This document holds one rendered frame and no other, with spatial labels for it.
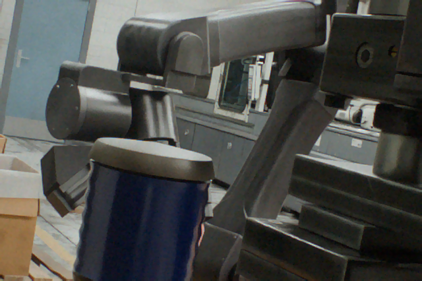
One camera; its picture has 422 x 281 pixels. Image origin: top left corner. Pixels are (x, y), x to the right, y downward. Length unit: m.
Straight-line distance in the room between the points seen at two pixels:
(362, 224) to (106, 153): 0.26
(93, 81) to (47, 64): 10.89
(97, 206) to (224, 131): 9.79
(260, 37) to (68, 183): 0.27
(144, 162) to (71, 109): 0.53
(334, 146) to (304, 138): 7.21
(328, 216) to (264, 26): 0.43
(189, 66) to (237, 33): 0.09
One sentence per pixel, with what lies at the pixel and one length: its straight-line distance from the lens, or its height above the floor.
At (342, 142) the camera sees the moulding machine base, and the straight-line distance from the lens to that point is 8.09.
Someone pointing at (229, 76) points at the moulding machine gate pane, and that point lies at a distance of 10.13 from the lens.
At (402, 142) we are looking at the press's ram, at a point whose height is 1.20.
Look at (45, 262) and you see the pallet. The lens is 4.50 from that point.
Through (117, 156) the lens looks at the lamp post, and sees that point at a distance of 0.25.
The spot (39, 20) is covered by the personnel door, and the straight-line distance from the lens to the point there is 11.61.
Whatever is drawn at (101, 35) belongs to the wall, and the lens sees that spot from 11.90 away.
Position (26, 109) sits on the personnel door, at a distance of 11.64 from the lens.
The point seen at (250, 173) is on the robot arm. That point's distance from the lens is 0.95.
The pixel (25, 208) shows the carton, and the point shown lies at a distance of 4.06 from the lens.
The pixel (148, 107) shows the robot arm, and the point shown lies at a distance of 0.81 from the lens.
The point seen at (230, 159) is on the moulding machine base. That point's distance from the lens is 9.84.
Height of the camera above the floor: 1.22
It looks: 4 degrees down
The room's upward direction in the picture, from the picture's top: 10 degrees clockwise
